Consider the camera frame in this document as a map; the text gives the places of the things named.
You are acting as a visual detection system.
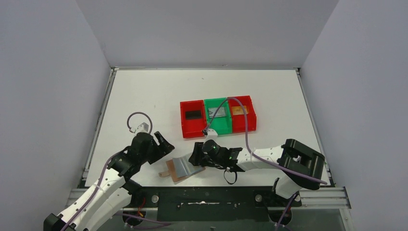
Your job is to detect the brown leather card holder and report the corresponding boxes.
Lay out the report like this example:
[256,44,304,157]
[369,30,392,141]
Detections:
[158,155,205,184]

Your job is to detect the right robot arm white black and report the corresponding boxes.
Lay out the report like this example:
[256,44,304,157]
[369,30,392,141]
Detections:
[188,139,326,205]

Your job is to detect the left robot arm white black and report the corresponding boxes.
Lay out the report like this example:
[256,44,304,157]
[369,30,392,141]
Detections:
[43,131,175,231]

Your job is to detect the black card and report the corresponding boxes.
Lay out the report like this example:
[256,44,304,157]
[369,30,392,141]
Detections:
[185,110,202,120]

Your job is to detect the silver grey card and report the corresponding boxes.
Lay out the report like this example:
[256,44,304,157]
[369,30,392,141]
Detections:
[207,107,226,118]

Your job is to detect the orange gold card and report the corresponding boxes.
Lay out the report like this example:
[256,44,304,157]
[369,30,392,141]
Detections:
[230,106,249,116]

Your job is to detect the green middle bin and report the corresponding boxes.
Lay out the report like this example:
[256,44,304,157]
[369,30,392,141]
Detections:
[204,98,232,135]

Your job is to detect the left red bin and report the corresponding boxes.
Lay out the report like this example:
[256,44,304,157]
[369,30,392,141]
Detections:
[180,100,207,139]

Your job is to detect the red bin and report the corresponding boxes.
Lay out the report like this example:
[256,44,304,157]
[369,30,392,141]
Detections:
[228,95,257,133]
[180,100,207,139]

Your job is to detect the right red bin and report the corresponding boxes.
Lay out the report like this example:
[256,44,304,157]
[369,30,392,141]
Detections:
[228,95,257,133]

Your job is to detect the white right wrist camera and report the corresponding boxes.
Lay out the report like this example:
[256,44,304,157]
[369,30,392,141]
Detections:
[204,128,218,141]

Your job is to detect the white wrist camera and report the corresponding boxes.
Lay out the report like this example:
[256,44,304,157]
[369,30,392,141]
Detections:
[204,128,218,141]
[133,122,150,134]

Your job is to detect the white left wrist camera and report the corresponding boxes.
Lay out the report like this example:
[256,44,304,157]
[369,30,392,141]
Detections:
[133,122,150,134]

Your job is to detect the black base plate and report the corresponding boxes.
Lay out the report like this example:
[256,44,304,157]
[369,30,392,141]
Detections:
[124,186,289,222]

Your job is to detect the aluminium frame rail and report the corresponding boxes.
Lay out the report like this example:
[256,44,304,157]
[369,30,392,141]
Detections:
[65,188,351,211]

